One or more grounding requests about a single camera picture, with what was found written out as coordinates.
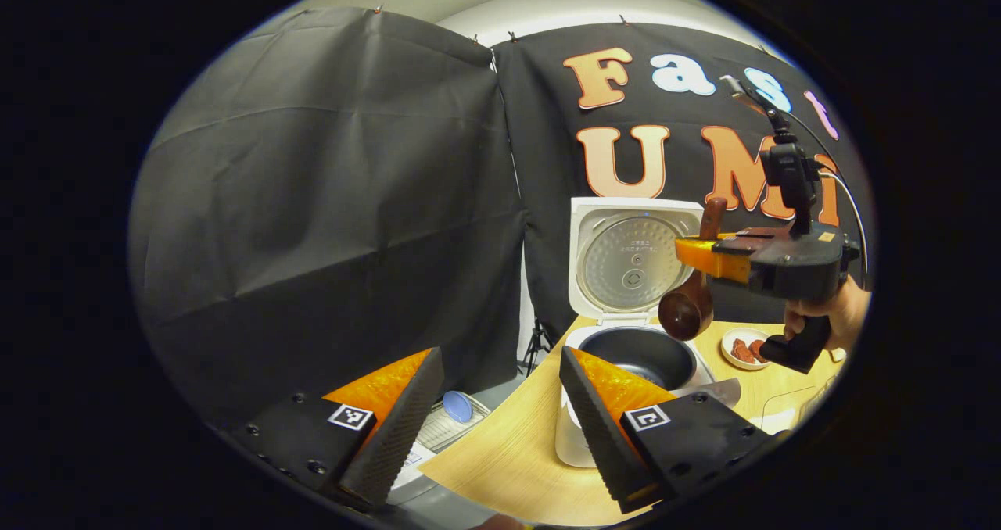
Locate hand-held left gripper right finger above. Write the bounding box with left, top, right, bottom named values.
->
left=558, top=346, right=777, bottom=515

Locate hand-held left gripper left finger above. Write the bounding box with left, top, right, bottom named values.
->
left=215, top=347, right=446, bottom=513

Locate wooden spoon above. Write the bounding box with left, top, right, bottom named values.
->
left=658, top=196, right=729, bottom=342

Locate white rice cooker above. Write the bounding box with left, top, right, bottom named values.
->
left=554, top=196, right=717, bottom=469

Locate white storage box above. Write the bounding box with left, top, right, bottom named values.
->
left=389, top=393, right=493, bottom=506

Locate blue round lid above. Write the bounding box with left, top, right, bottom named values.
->
left=442, top=390, right=475, bottom=424

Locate white round plate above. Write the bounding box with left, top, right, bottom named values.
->
left=720, top=327, right=772, bottom=372

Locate black tripod stand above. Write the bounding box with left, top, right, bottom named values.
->
left=522, top=318, right=553, bottom=376

